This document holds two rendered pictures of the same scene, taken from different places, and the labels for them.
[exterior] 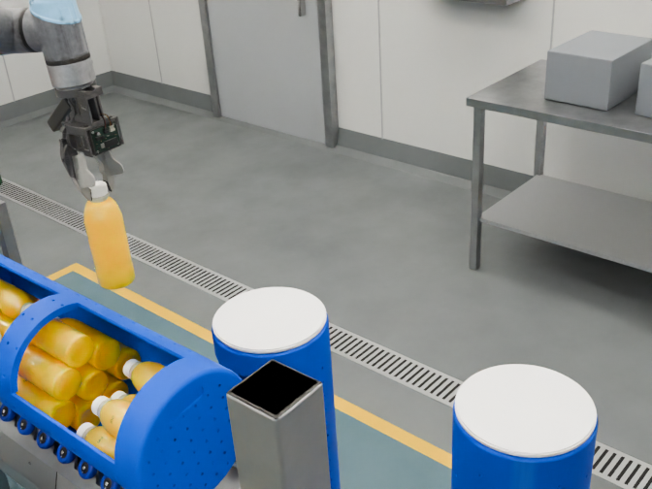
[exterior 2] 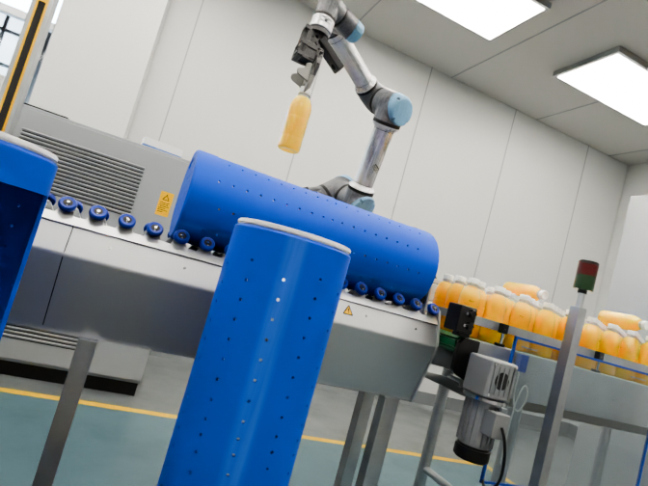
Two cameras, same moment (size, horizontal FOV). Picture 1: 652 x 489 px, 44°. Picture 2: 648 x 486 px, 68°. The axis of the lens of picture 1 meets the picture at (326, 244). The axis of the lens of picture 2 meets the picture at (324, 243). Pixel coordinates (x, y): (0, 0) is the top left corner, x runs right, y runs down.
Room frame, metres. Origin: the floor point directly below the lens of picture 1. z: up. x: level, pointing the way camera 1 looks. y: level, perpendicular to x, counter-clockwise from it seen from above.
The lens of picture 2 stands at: (2.23, -0.84, 0.94)
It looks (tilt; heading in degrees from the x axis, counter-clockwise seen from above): 5 degrees up; 117
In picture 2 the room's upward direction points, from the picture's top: 16 degrees clockwise
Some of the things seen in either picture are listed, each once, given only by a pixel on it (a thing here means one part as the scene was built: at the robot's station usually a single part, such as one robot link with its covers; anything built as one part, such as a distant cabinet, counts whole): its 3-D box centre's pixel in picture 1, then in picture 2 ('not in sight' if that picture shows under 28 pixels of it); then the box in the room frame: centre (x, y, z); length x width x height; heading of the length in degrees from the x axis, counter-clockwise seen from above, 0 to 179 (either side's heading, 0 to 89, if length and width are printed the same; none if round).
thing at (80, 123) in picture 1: (86, 118); (310, 47); (1.37, 0.40, 1.66); 0.09 x 0.08 x 0.12; 48
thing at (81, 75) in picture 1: (73, 73); (321, 26); (1.38, 0.41, 1.74); 0.08 x 0.08 x 0.05
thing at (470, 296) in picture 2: not in sight; (467, 309); (1.96, 0.96, 1.00); 0.07 x 0.07 x 0.19
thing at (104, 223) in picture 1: (108, 238); (296, 121); (1.39, 0.42, 1.42); 0.07 x 0.07 x 0.19
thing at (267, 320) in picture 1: (269, 318); (294, 236); (1.66, 0.15, 1.03); 0.28 x 0.28 x 0.01
